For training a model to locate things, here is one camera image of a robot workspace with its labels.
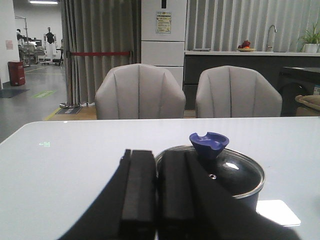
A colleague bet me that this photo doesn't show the red trash bin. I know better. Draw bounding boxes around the red trash bin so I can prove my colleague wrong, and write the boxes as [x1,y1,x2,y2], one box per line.
[8,61,26,86]

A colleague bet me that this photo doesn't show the potted green plant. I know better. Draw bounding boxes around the potted green plant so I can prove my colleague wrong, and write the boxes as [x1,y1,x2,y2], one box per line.
[298,22,320,52]

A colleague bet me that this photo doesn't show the white refrigerator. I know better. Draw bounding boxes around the white refrigerator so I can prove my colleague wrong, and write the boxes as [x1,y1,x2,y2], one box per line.
[141,0,187,87]

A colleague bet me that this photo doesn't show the grey curtain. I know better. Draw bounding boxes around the grey curtain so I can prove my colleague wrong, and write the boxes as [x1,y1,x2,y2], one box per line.
[60,0,141,104]

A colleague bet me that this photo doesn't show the tan cushion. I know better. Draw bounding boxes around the tan cushion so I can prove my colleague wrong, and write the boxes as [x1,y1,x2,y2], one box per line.
[295,95,320,112]

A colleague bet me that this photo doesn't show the glass lid with blue knob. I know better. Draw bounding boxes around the glass lid with blue knob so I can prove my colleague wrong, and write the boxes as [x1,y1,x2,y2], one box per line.
[168,132,265,201]

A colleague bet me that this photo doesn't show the dark kitchen counter cabinet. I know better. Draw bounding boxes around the dark kitchen counter cabinet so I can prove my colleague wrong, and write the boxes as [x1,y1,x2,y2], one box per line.
[183,51,320,110]

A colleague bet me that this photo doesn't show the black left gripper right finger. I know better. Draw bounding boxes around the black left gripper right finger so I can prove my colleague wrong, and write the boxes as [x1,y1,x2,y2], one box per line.
[158,150,300,240]

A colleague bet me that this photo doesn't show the red belt stanchion barrier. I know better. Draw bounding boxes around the red belt stanchion barrier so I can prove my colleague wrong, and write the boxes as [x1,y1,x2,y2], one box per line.
[59,50,133,109]

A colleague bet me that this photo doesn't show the dark blue saucepan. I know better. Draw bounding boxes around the dark blue saucepan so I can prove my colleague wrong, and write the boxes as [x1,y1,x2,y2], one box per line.
[232,185,264,211]

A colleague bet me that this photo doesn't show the fruit plate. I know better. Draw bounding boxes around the fruit plate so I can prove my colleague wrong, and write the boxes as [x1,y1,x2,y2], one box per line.
[236,40,256,52]

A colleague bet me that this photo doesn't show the left beige armchair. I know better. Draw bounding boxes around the left beige armchair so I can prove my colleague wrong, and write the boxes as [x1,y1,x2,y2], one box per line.
[95,63,186,120]

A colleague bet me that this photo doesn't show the black washing machine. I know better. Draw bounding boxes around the black washing machine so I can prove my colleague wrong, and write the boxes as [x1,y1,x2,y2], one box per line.
[277,67,320,117]

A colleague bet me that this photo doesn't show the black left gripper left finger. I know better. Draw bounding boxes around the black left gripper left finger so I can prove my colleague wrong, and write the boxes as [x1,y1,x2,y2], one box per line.
[61,149,156,240]

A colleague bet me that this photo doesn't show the chrome faucet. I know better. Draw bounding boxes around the chrome faucet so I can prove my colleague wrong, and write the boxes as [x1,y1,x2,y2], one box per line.
[266,24,277,52]

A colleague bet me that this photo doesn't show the beige armchair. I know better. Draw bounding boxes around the beige armchair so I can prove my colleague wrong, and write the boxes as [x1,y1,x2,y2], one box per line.
[95,63,186,120]
[195,65,283,118]

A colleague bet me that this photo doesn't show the white humanoid robot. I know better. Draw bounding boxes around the white humanoid robot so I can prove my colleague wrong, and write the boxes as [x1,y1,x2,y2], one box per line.
[43,26,56,62]

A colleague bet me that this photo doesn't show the right beige armchair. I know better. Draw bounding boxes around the right beige armchair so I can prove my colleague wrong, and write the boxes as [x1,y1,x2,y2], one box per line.
[195,65,283,118]

